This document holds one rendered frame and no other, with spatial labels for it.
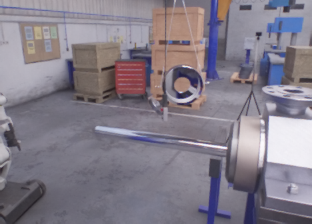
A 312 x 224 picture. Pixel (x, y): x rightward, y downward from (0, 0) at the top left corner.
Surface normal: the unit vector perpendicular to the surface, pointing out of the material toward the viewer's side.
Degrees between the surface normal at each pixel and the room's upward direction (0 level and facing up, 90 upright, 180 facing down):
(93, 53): 90
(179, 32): 90
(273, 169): 90
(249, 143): 50
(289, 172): 90
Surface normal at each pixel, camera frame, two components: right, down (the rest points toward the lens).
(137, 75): -0.02, 0.30
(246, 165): -0.33, 0.11
